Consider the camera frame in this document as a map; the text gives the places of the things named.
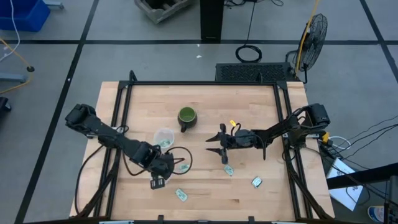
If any person's shoe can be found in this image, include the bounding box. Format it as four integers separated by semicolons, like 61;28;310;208
367;205;386;223

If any black computer tower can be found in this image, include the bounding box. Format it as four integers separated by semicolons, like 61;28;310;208
200;0;225;44

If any black aluminium table frame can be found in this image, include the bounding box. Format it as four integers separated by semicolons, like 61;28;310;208
70;70;335;222

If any yellow hanging cable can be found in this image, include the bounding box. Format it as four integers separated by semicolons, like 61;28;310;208
294;0;321;75
0;37;35;95

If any black floor fan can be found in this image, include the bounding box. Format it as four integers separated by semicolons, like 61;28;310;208
285;13;329;84

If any dark green ceramic mug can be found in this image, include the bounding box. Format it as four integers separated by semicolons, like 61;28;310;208
177;106;198;133

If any white floor cable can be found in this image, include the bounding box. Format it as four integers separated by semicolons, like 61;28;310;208
0;0;21;63

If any clear plastic deli container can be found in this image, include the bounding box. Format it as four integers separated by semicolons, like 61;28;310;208
153;127;175;149

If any black perforated metal case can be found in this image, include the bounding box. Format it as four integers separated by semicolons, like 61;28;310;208
215;62;301;83

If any blue plastic bin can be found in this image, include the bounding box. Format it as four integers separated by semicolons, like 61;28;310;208
0;0;51;32

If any white printed box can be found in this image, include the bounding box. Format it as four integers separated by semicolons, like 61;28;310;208
325;157;364;212

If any black metal post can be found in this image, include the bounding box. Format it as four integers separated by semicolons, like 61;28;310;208
384;174;398;224

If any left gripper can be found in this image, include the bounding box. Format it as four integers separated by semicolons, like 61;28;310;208
131;141;175;190

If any grey metal rail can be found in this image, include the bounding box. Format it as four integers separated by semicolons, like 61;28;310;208
0;72;28;83

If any black object on floor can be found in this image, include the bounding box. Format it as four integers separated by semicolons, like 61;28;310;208
0;96;12;113

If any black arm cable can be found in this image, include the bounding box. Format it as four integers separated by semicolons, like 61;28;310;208
74;143;105;215

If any grey moulded crate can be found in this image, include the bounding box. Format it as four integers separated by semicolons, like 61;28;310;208
134;0;193;25

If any coiled black cable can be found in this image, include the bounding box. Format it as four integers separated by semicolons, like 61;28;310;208
234;0;263;64

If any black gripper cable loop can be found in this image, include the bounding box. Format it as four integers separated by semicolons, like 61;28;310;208
123;146;193;177

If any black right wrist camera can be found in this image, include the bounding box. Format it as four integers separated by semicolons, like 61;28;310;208
233;128;253;147

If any black floor cable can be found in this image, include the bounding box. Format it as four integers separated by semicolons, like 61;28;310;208
338;114;398;159

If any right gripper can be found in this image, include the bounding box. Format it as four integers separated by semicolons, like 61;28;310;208
205;123;259;166

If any black metal beam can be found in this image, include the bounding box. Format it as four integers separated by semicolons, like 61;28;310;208
326;162;398;190

